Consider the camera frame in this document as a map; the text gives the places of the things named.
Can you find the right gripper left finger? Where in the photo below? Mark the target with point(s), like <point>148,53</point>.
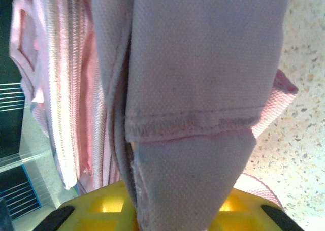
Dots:
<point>101,210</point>

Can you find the pink backpack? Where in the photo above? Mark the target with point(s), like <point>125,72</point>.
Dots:
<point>190,63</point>

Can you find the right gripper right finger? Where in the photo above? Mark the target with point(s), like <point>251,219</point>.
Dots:
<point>248,215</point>

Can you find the aluminium side rail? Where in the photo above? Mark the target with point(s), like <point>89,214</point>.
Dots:
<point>38,177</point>

